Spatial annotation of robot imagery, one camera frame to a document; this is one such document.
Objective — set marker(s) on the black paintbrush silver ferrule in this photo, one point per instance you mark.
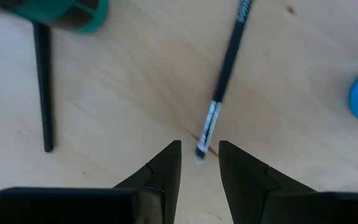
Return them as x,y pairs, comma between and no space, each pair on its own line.
43,93
228,62

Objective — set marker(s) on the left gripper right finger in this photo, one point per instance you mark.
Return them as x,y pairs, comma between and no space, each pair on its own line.
275,205

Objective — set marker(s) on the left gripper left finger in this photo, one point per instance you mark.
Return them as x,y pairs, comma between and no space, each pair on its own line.
135,205

